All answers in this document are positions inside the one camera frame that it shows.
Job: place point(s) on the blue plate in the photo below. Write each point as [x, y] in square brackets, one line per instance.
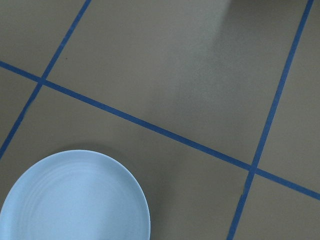
[76, 195]

